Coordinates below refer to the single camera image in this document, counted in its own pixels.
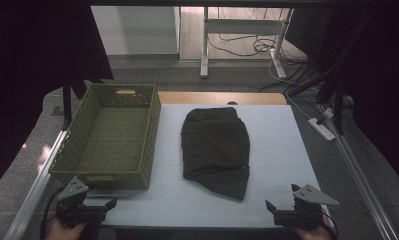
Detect black metal stand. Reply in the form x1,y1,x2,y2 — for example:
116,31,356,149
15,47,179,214
332,79,345,136
62,78,88,132

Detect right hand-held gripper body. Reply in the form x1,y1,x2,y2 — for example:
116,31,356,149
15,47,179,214
273,183,340,232

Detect person's left hand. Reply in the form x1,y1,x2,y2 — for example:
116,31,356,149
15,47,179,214
45,215,89,240

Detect white table mat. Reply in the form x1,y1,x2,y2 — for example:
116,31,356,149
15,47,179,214
84,103,335,229

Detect white cabinet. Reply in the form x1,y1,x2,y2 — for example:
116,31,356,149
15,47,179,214
90,5,182,56

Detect white power strip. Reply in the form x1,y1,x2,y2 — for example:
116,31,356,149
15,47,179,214
307,117,336,142

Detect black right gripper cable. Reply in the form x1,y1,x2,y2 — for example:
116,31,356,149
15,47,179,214
320,210,339,240

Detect person's right hand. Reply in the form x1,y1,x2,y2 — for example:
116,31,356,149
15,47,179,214
292,207,337,240

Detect black curtain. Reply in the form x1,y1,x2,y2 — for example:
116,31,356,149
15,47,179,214
0,0,115,197
315,0,399,192

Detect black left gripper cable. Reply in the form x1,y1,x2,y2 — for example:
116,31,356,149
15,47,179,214
39,185,67,240

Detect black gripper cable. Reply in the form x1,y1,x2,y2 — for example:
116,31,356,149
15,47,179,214
320,210,339,240
39,185,67,240

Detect tangle of floor cables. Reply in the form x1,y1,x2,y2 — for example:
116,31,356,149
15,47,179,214
207,7,310,68

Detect dark cloth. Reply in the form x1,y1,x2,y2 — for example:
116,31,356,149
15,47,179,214
180,106,251,202

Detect aluminium rail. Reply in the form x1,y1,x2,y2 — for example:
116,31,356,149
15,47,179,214
318,105,399,240
3,129,69,240

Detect white desk frame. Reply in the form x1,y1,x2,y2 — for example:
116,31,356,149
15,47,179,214
200,6,294,80

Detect green woven basket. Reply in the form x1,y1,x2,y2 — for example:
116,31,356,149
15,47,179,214
48,83,162,191

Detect wooden table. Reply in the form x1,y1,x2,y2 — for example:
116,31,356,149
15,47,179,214
157,91,288,106

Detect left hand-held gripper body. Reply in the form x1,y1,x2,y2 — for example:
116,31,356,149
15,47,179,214
55,176,109,228

